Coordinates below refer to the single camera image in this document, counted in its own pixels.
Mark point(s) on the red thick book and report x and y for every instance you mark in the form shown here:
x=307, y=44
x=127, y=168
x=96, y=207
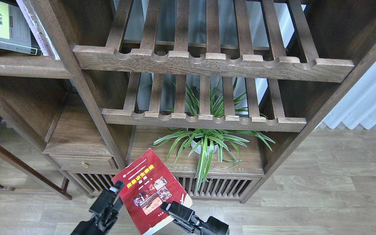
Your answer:
x=147, y=184

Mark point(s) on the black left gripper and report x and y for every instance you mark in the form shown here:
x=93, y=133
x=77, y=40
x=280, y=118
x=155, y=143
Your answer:
x=105, y=212

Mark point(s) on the worn standing book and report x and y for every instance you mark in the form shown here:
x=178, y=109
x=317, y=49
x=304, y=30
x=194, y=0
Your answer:
x=37, y=29

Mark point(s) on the dark wooden bookshelf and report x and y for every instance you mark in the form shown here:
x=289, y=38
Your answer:
x=281, y=65

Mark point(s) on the black and green book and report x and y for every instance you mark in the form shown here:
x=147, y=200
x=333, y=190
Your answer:
x=15, y=33

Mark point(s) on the green spider plant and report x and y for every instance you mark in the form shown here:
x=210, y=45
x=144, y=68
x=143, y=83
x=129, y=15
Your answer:
x=219, y=138

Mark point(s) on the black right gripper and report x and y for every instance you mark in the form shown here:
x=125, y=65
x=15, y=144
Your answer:
x=185, y=218

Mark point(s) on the white curtain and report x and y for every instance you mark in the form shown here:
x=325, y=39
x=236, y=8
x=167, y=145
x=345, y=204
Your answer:
x=358, y=107

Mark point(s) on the white plant pot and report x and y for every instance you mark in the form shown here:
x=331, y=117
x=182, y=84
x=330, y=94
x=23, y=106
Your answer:
x=197, y=148

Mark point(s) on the brass drawer knob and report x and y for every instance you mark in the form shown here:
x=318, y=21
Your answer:
x=85, y=164

